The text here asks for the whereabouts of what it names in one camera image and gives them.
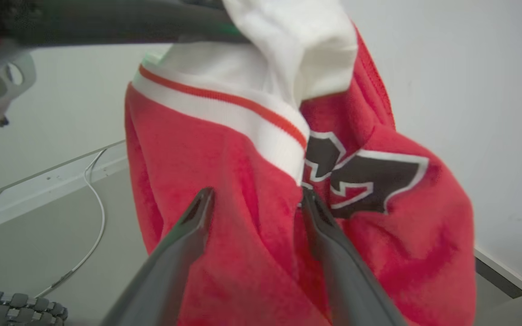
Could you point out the red fleece garment white collar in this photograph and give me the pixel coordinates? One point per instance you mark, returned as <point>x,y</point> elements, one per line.
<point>224,181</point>

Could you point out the dark grey pointed right gripper left finger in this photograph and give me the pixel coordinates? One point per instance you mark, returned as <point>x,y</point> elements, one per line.
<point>120,22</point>

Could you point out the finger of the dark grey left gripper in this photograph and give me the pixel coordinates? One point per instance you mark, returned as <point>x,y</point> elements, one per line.
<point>175,262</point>

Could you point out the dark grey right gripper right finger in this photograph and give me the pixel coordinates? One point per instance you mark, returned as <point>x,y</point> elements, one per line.
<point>347,276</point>

